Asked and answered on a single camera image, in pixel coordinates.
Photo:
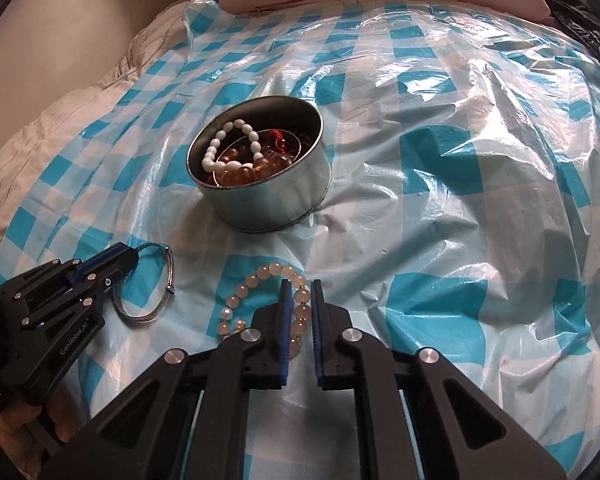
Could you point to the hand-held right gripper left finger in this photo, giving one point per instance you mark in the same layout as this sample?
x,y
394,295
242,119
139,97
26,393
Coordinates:
x,y
282,330

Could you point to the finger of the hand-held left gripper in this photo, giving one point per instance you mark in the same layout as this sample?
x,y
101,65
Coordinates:
x,y
97,260
115,270

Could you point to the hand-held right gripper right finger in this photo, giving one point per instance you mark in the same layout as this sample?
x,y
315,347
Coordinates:
x,y
319,330

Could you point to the silver bangle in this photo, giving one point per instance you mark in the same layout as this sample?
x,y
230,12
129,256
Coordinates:
x,y
171,270

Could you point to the round metal tin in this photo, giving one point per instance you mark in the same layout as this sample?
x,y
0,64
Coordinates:
x,y
280,205

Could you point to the person's left hand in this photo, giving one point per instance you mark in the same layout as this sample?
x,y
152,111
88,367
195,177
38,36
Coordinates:
x,y
30,420

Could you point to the white quilt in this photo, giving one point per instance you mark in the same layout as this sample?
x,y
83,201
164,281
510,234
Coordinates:
x,y
55,125

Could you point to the blue checked plastic sheet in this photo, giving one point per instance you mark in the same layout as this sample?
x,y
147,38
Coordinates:
x,y
430,185

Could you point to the black shiny jacket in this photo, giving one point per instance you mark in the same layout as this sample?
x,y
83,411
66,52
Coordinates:
x,y
590,35

